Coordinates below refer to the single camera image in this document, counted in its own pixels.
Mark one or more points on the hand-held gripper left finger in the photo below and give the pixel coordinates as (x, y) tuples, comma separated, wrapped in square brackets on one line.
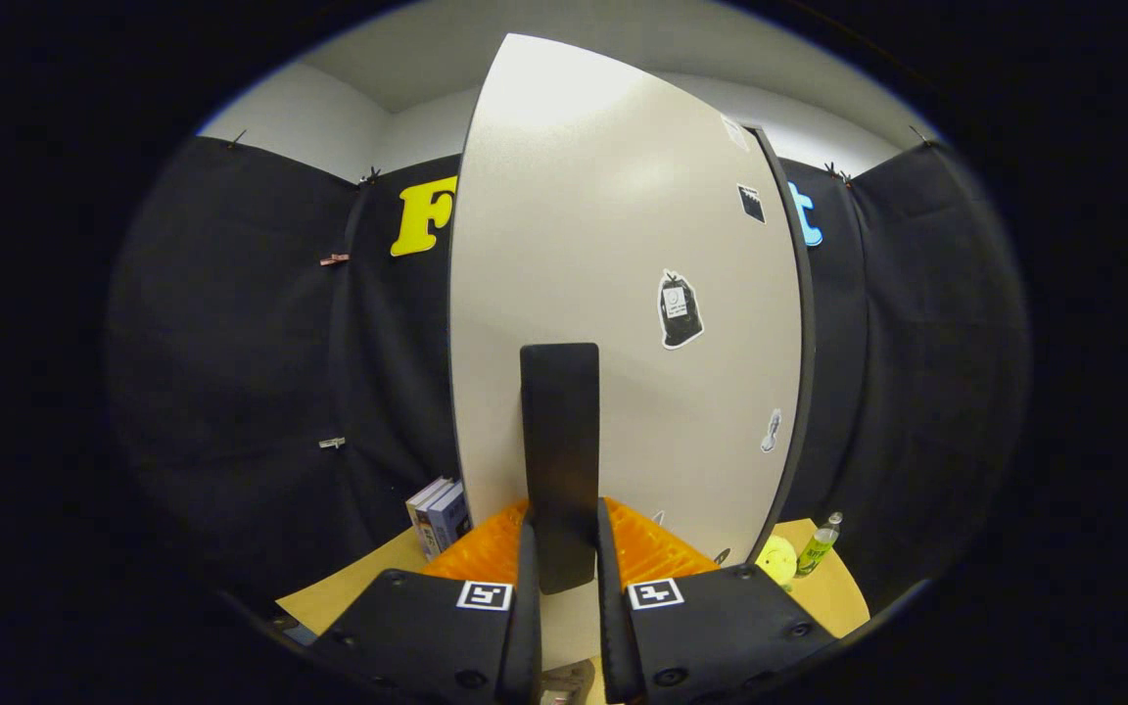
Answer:
[(528, 607)]

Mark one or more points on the purple paperback book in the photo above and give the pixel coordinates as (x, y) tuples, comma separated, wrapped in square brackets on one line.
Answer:
[(451, 519)]

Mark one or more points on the green plastic bottle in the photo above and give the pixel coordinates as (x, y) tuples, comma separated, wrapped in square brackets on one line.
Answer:
[(817, 550)]

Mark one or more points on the yellow perforated ball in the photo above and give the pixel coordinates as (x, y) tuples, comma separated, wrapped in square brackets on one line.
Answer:
[(776, 561)]

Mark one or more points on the grey shoe cabinet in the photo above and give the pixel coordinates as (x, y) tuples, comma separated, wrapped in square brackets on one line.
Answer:
[(807, 323)]

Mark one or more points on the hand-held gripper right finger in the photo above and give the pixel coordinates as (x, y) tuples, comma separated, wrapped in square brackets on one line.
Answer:
[(611, 607)]

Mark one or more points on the white paperback book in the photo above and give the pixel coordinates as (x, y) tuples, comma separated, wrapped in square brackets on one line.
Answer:
[(422, 514)]

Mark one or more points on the black backdrop cloth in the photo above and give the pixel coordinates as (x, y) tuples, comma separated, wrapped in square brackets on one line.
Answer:
[(231, 343)]

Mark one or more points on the brown fuzzy shoe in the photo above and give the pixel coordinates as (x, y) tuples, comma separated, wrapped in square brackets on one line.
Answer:
[(569, 681)]

